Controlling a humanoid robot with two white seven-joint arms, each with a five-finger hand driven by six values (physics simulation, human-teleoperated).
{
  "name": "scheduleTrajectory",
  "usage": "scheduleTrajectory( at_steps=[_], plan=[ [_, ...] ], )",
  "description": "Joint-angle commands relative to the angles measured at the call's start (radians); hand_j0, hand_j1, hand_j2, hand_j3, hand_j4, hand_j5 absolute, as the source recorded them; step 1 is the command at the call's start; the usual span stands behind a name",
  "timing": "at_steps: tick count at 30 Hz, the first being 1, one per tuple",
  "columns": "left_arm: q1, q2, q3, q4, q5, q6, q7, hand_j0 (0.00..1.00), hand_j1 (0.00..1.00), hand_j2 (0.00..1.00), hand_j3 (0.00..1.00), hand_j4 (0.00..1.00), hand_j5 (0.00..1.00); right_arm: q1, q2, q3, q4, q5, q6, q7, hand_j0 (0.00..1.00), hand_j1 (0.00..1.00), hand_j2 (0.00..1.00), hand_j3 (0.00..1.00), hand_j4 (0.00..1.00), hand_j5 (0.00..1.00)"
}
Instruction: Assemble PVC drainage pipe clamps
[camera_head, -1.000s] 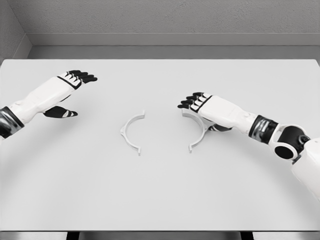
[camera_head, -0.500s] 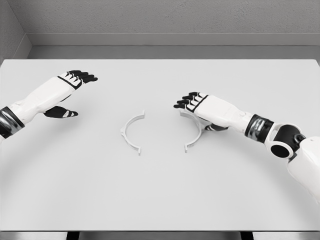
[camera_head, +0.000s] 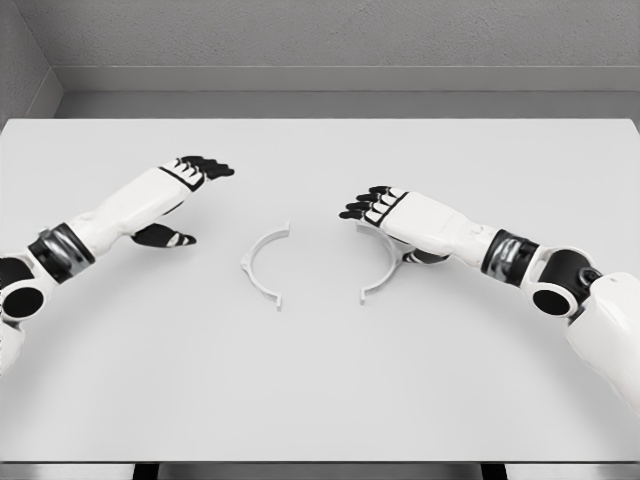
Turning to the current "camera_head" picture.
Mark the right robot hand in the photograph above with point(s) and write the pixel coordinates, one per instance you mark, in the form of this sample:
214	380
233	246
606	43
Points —
420	215

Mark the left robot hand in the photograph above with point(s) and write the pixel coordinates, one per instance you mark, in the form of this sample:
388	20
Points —
150	192

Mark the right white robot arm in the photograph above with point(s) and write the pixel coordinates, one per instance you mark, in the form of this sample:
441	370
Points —
560	285

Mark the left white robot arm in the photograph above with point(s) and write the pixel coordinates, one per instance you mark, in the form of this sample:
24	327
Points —
60	250

